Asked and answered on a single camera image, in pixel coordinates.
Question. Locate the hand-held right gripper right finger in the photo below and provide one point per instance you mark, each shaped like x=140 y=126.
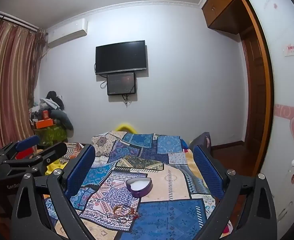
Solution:
x=207 y=167

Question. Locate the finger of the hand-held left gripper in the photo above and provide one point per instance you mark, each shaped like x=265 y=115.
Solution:
x=28 y=142
x=53 y=151

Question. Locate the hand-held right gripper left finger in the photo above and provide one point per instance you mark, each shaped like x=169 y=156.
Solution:
x=81 y=166

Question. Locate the heap of gold jewelry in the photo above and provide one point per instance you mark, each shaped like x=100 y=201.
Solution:
x=116 y=211

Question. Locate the purple heart-shaped tin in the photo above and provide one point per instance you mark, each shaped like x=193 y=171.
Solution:
x=138 y=193

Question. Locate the striped brown bedsheet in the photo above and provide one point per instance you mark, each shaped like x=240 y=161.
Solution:
x=73 y=152

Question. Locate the green patterned bag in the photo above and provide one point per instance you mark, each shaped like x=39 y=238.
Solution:
x=50 y=135

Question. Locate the yellow cloth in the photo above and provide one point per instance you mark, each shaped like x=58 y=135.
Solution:
x=52 y=168

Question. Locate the orange box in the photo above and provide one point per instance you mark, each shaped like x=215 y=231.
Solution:
x=43 y=123

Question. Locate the dark purple cushion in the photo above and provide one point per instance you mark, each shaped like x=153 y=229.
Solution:
x=199 y=140

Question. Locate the grey cushion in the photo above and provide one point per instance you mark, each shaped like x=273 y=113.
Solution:
x=65 y=121

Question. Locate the pile of clothes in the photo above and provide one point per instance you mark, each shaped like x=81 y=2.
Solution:
x=50 y=100

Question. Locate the yellow rounded object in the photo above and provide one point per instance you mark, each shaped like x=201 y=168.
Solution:
x=124 y=127

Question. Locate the blue patchwork blanket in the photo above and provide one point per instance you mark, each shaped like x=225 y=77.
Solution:
x=147 y=155

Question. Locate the striped red curtain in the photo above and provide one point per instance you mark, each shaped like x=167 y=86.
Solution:
x=6 y=80

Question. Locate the brown wooden door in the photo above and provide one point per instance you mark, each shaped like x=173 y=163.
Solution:
x=255 y=92

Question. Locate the white cabinet with stickers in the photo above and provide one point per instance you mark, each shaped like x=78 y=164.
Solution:
x=293 y=192

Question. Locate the white wardrobe door pink hearts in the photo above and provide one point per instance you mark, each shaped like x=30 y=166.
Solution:
x=282 y=85

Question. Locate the white air conditioner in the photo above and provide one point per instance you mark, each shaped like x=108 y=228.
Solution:
x=66 y=35

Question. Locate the small paper sticker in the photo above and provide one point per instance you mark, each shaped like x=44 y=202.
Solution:
x=290 y=49

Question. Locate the wooden overhead cabinet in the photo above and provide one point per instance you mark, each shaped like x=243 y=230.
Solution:
x=224 y=7

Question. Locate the small black wall monitor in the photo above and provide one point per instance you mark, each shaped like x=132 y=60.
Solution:
x=121 y=83

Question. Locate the black wall television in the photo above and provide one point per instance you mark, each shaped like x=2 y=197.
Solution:
x=120 y=56

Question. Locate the dark curtain rail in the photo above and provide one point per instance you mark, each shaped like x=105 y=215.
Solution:
x=14 y=21

